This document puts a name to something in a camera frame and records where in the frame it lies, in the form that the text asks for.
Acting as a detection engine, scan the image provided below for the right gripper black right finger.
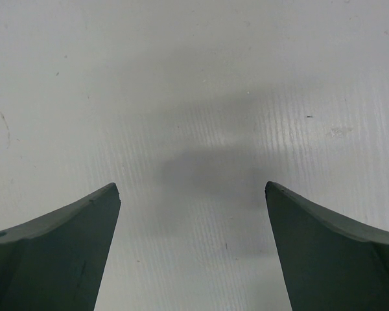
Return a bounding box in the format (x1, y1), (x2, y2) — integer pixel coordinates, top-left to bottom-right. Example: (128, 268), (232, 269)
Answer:
(265, 181), (389, 310)

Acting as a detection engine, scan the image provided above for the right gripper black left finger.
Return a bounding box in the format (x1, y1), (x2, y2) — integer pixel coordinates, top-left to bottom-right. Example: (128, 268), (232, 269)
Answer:
(0, 183), (121, 310)

